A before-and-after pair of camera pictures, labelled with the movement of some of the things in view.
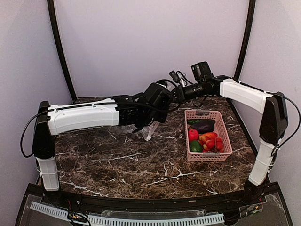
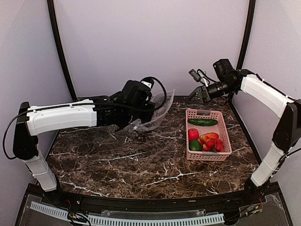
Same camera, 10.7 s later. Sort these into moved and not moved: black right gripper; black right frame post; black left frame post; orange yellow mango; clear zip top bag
Moved: black right gripper; clear zip top bag
Not moved: black left frame post; black right frame post; orange yellow mango
